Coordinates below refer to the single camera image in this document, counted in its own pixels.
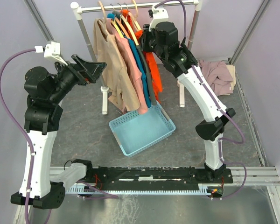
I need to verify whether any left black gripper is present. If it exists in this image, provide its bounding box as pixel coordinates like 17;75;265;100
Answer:
49;54;107;103

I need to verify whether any dark grey t shirt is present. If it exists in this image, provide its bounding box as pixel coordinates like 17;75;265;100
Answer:
115;11;157;105

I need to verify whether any white hanger of grey shirt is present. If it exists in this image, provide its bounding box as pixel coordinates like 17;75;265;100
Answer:
120;6;141;46

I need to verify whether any orange t shirt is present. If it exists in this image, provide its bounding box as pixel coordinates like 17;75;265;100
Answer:
121;9;163;103

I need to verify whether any beige plastic hanger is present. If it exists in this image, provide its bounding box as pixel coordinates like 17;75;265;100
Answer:
131;0;141;32

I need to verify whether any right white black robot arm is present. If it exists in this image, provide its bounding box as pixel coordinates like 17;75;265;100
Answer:
140;21;235;182

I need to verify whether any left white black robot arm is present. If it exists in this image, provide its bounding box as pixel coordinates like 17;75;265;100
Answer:
11;54;107;210

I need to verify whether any blue t shirt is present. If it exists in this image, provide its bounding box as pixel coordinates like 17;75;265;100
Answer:
107;13;152;114

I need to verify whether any pink t shirt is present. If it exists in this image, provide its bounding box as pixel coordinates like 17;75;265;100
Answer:
106;18;151;114

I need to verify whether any beige t shirt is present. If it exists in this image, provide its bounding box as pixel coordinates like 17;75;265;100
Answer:
93;19;140;112

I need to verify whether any yellow hanger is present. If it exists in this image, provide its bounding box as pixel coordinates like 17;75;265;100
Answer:
110;4;130;38

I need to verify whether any beige hanger of beige shirt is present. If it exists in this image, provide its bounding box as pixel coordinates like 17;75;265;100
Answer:
98;0;107;24

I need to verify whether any metal clothes rack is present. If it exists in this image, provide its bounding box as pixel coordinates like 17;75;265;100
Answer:
70;0;204;115

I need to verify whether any mauve clothes pile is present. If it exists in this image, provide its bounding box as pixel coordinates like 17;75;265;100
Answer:
198;60;226;96

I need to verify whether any light blue plastic basket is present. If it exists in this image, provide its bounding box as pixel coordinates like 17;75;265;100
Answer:
109;103;176;157

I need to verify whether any cream garment on floor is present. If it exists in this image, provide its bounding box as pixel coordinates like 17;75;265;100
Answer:
218;65;236;96

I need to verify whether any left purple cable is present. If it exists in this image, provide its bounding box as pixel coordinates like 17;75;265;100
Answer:
0;48;53;224

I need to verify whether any purple cable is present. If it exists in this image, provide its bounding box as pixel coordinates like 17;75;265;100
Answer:
151;0;248;200
0;48;53;224

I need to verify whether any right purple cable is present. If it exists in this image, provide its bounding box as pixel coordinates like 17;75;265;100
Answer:
151;0;248;200

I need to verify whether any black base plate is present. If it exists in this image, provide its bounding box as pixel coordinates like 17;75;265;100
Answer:
72;159;233;190

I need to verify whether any light blue cable duct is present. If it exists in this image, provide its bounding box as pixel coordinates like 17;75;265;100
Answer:
66;183;211;196

